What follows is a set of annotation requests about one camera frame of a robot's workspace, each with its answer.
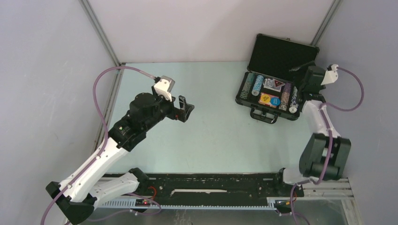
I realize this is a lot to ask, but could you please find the black poker set case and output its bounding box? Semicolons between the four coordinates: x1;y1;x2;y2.
235;34;320;124

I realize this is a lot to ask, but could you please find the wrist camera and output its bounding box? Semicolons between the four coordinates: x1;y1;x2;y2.
153;76;175;102
321;64;338;85

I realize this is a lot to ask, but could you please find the green chip stack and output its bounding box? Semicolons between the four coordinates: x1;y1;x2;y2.
289;87;299;113

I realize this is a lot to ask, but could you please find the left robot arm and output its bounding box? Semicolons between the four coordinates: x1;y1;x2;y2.
46;93;194;225

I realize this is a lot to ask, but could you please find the purple chip stack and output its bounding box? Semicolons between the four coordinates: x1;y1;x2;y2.
279;83;292;111

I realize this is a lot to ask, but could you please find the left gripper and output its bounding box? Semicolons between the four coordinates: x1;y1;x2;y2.
142;85;193;132

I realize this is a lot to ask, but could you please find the red black triangle marker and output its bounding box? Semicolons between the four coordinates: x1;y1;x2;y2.
273;79;285;92

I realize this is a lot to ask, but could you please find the yellow round button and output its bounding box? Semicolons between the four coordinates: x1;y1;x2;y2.
259;93;271;105

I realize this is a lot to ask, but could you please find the light blue chip stack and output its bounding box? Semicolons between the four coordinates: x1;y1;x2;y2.
251;75;264;96

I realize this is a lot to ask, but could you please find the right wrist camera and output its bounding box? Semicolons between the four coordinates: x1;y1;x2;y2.
321;64;338;85

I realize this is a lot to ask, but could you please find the blue round button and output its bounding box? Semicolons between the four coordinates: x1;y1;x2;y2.
270;97;281;106

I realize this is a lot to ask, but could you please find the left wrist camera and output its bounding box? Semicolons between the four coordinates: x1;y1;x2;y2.
153;76;175;102

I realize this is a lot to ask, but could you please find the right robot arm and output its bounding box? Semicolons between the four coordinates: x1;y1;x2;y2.
273;64;351;196

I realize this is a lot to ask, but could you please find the red playing card deck box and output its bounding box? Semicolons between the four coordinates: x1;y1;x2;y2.
259;92;281;108

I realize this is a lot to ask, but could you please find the clear round dealer button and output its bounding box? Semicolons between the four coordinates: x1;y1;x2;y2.
263;78;275;90

